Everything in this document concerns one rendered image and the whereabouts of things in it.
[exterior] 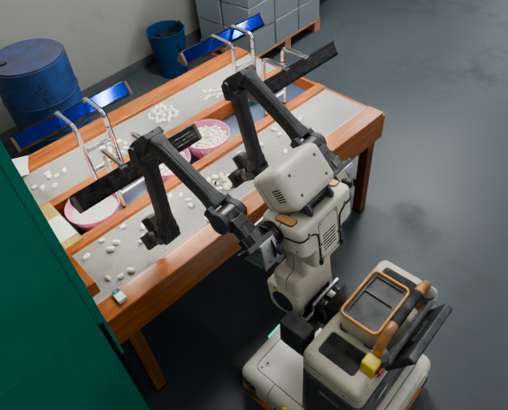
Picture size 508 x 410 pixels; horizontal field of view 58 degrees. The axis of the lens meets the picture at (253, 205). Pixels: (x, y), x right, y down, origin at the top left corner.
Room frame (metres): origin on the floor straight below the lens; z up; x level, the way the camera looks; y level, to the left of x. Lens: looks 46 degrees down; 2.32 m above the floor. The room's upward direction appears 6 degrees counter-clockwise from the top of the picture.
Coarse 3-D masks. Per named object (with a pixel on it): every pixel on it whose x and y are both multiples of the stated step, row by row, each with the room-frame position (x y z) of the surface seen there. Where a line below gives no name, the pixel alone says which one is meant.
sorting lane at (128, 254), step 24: (336, 96) 2.35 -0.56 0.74; (312, 120) 2.13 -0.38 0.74; (336, 120) 2.11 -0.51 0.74; (264, 144) 1.96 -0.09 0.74; (288, 144) 1.94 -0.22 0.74; (216, 168) 1.80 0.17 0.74; (240, 192) 1.61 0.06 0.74; (144, 216) 1.51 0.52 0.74; (192, 216) 1.48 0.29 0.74; (96, 240) 1.39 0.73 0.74; (120, 240) 1.38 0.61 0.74; (96, 264) 1.25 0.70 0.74; (120, 264) 1.24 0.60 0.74; (144, 264) 1.23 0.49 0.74
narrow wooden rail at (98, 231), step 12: (300, 96) 2.35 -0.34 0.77; (312, 96) 2.36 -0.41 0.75; (288, 108) 2.24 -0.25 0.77; (264, 120) 2.14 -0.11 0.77; (228, 144) 1.96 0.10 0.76; (240, 144) 1.97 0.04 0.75; (204, 156) 1.88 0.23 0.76; (216, 156) 1.87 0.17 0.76; (204, 168) 1.81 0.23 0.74; (168, 180) 1.73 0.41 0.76; (168, 192) 1.66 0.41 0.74; (132, 204) 1.58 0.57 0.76; (144, 204) 1.57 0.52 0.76; (120, 216) 1.50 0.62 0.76; (96, 228) 1.45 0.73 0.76; (108, 228) 1.44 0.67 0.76; (84, 240) 1.38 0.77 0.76; (72, 252) 1.32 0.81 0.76
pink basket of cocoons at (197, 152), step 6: (204, 120) 2.20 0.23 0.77; (210, 120) 2.19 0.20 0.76; (216, 120) 2.18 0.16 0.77; (198, 126) 2.18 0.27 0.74; (210, 126) 2.18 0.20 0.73; (222, 126) 2.15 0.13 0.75; (228, 132) 2.08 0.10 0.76; (222, 144) 1.97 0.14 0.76; (198, 150) 1.95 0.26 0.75; (204, 150) 1.95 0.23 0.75; (210, 150) 1.95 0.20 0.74; (198, 156) 1.98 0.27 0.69
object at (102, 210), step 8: (104, 200) 1.66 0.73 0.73; (112, 200) 1.65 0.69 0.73; (96, 208) 1.61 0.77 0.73; (104, 208) 1.60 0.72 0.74; (112, 208) 1.60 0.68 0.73; (72, 216) 1.57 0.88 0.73; (80, 216) 1.57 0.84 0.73; (88, 216) 1.56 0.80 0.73; (96, 216) 1.55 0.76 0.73; (104, 216) 1.55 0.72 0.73
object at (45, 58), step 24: (24, 48) 3.22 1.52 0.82; (48, 48) 3.18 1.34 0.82; (0, 72) 2.90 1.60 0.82; (24, 72) 2.87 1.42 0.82; (48, 72) 2.92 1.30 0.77; (72, 72) 3.13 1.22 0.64; (0, 96) 2.95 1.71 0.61; (24, 96) 2.84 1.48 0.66; (48, 96) 2.88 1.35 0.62; (72, 96) 3.01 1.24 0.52; (24, 120) 2.85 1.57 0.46; (48, 144) 2.84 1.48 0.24
